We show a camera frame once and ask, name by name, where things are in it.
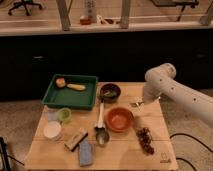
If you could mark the silver metal fork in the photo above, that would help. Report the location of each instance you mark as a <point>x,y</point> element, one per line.
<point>136,104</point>

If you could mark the green plastic cup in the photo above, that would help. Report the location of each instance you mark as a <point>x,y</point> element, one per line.
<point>64,115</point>

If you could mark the orange round toy food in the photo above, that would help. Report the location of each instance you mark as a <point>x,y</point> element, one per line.
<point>60,82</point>

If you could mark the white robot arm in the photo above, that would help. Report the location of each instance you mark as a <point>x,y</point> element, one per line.
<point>160,80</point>

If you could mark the white round container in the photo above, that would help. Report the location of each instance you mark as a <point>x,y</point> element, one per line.
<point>52,130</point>

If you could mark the blue grey sponge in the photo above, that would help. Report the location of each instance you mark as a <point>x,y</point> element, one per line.
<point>85,153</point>

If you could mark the dark brown bowl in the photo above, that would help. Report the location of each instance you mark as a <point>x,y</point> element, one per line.
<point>110,92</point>

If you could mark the black stand left edge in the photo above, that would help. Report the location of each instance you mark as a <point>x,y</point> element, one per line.
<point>5,157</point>

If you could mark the yellow toy bread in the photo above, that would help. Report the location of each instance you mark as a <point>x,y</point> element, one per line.
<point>76,87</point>

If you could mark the clear plastic cup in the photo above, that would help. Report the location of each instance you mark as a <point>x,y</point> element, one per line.
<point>51,116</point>

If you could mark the orange bowl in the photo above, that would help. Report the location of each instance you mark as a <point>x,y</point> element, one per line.
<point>119,119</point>

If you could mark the black office chair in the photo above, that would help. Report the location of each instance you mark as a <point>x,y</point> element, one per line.
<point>24,3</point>

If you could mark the dark grape bunch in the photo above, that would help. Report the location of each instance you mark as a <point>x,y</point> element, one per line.
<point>145,139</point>

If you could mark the red bowl on counter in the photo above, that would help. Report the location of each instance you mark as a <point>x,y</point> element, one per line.
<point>85,21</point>

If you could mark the green plastic tray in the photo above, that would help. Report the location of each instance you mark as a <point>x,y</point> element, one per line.
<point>56,97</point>

